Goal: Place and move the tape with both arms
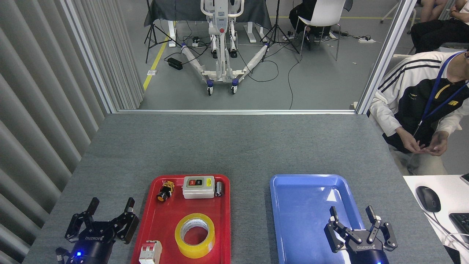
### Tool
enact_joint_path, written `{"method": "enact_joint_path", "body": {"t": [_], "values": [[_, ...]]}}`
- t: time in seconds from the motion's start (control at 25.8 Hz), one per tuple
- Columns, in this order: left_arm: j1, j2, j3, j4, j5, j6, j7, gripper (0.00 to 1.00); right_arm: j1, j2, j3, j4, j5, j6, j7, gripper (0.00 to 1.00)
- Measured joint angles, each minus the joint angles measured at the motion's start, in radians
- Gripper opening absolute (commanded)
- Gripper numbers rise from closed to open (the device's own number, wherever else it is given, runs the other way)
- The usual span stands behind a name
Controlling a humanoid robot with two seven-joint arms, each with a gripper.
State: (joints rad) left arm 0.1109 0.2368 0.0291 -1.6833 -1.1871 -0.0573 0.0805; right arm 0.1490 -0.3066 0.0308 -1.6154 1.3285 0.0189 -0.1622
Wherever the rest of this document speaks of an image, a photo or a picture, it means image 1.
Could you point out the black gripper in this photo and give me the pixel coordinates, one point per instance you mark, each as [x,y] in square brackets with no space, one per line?
[96,244]
[368,253]

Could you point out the yellow tape roll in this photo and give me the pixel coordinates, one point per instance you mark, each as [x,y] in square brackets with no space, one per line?
[183,249]

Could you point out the person's right hand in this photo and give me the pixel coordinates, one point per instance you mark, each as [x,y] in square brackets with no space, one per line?
[408,141]

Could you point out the person's left hand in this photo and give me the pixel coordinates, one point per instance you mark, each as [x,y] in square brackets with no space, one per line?
[438,145]

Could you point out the white red circuit breaker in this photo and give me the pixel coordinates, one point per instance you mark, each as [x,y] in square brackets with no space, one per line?
[151,252]

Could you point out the blue plastic tray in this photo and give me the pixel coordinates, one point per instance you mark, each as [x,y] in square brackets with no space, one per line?
[304,220]

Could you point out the red plastic tray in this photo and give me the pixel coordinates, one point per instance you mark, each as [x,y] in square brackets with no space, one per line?
[166,220]

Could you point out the orange push button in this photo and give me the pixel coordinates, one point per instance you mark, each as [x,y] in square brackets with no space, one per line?
[163,193]

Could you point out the black computer mouse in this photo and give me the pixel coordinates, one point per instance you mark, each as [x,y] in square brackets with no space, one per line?
[428,200]

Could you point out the white desk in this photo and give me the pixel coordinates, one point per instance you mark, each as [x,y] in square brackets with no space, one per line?
[454,198]

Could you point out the black keyboard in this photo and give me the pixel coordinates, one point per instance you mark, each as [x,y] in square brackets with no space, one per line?
[461,227]

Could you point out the small black cylinder part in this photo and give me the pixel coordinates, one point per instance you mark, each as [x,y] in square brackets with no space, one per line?
[219,189]

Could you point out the black power adapter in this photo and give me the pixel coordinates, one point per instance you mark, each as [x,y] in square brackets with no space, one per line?
[175,63]

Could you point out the grey chair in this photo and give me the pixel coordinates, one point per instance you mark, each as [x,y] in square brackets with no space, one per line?
[399,57]

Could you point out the white power strip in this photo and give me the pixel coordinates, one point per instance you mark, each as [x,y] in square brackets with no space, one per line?
[367,40]

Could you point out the black tripod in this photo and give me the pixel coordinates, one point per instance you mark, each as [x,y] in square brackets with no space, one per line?
[276,33]
[154,33]

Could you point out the person in black trousers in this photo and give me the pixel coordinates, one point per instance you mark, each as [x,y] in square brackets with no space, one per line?
[436,33]

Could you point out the white stand on wheels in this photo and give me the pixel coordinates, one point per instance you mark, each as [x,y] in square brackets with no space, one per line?
[221,40]

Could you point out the white chair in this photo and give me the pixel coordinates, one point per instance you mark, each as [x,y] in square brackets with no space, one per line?
[324,13]

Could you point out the person on white chair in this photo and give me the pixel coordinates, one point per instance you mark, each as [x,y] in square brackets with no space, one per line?
[298,14]

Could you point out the table with black cloth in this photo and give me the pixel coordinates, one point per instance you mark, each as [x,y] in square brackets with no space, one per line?
[176,9]

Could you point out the white switch box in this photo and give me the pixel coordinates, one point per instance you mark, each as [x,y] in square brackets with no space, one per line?
[198,190]

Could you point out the silver post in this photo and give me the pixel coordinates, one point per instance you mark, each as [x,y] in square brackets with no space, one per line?
[384,55]
[89,58]

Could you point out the silver rail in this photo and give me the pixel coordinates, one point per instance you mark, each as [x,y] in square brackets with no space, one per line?
[234,111]

